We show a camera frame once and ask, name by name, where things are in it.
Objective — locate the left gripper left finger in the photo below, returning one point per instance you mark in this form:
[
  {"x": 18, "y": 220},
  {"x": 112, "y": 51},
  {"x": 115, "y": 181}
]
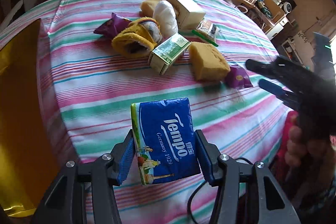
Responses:
[{"x": 124, "y": 154}]

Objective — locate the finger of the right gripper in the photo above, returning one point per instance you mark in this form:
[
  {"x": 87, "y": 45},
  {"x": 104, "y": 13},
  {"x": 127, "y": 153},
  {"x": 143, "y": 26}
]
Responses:
[
  {"x": 275, "y": 91},
  {"x": 281, "y": 69}
]

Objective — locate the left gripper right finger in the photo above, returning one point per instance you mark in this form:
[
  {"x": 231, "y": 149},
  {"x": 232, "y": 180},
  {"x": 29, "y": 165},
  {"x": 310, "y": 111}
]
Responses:
[{"x": 207, "y": 155}]

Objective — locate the blue Tempo tissue pack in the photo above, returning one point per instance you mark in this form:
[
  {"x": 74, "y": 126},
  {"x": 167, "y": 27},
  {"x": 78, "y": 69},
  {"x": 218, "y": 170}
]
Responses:
[{"x": 164, "y": 140}]

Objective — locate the purple snack packet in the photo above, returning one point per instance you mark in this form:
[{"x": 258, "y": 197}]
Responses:
[
  {"x": 112, "y": 27},
  {"x": 237, "y": 78}
]

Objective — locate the yellow sponge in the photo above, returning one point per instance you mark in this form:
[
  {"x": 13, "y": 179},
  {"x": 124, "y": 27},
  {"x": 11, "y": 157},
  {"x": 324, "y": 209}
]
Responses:
[
  {"x": 207, "y": 62},
  {"x": 148, "y": 6}
]

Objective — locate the cereal bar packet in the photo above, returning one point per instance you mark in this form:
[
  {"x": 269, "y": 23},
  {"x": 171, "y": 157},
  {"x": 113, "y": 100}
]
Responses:
[{"x": 207, "y": 31}]

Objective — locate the green white small box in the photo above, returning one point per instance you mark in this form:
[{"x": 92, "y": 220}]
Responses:
[{"x": 167, "y": 53}]

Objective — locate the cream cardboard box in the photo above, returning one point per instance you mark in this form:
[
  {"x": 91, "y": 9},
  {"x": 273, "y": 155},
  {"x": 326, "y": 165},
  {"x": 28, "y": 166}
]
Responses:
[{"x": 189, "y": 15}]

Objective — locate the yellow sock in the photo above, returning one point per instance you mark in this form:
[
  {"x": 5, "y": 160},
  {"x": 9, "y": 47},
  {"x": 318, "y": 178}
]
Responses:
[{"x": 139, "y": 38}]

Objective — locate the white plastic ball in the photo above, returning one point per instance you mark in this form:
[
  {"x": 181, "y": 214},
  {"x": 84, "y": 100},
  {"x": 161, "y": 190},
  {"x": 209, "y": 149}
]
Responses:
[{"x": 165, "y": 15}]

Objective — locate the person right hand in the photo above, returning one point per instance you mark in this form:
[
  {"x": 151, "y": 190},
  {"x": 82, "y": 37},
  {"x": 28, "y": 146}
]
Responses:
[{"x": 297, "y": 148}]

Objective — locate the cardboard box on shelf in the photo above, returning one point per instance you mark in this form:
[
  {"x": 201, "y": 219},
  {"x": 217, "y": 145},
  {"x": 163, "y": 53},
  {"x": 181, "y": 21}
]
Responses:
[{"x": 277, "y": 13}]

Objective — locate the gold tin box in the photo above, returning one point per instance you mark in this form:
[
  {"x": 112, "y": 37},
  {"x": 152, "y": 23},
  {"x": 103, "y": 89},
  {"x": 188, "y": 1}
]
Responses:
[{"x": 28, "y": 164}]

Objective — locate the striped tablecloth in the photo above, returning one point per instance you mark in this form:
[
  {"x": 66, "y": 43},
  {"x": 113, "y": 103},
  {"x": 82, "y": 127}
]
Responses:
[{"x": 85, "y": 88}]

